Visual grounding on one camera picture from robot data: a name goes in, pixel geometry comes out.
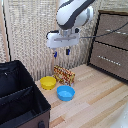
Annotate blue bowl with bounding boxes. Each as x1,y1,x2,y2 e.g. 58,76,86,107
56,85,76,102

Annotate beige woven folding screen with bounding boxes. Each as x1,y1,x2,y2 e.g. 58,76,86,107
0,0,128,82

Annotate dark brown drawer cabinet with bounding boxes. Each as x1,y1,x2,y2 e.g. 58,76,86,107
87,9,128,83

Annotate yellow bowl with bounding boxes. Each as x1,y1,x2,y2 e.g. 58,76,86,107
39,75,58,91

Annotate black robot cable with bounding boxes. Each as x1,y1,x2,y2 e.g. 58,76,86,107
79,21,128,40

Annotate red yellow patterned box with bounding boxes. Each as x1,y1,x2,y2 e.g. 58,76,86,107
53,64,76,88

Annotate black fabric storage box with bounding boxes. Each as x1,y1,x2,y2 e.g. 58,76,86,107
0,59,52,128

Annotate brown drawer with silver handle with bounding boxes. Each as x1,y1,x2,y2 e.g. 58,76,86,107
94,13,128,51
89,42,128,81

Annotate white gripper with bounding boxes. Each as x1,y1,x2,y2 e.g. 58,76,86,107
45,29,81,59

